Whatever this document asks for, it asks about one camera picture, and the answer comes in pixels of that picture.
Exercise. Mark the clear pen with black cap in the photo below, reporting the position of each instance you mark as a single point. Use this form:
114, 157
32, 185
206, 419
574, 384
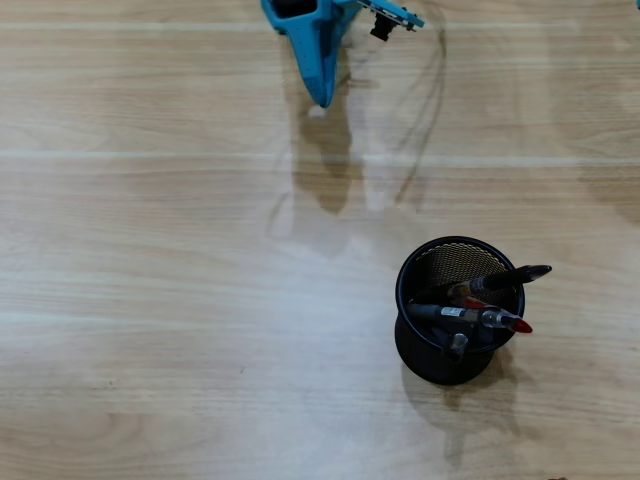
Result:
425, 311

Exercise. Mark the black grip retractable pen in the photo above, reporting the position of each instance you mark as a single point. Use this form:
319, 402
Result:
510, 277

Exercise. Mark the black mesh pen holder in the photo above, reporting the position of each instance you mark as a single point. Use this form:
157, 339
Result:
425, 365

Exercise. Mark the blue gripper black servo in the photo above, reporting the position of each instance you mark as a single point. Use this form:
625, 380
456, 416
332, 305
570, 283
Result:
314, 37

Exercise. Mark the blue wrist camera module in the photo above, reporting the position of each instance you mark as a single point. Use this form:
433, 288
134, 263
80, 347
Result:
395, 15

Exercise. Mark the red retractable pen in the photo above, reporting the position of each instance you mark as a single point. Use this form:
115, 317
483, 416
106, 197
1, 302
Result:
520, 326

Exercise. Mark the grey grip retractable pen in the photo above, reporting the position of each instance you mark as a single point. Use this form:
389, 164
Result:
459, 345

